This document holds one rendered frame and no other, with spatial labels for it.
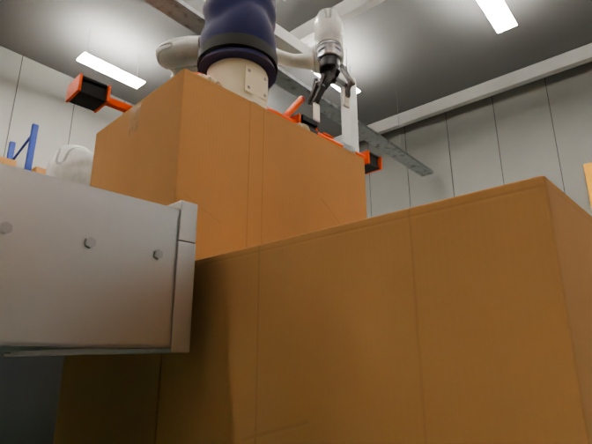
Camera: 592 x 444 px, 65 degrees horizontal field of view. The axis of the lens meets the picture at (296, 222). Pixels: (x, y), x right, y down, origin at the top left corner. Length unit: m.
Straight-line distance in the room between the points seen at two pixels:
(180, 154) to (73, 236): 0.36
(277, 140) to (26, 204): 0.64
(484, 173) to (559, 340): 10.81
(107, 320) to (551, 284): 0.47
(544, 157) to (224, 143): 10.18
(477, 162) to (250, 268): 10.79
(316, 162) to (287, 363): 0.69
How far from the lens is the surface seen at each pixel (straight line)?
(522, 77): 11.15
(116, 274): 0.62
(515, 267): 0.45
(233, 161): 0.98
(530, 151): 11.06
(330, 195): 1.19
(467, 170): 11.38
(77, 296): 0.59
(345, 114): 4.88
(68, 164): 1.73
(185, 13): 6.57
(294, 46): 4.51
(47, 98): 11.03
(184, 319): 0.66
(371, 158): 1.71
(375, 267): 0.51
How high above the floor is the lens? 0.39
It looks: 16 degrees up
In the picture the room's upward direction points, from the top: straight up
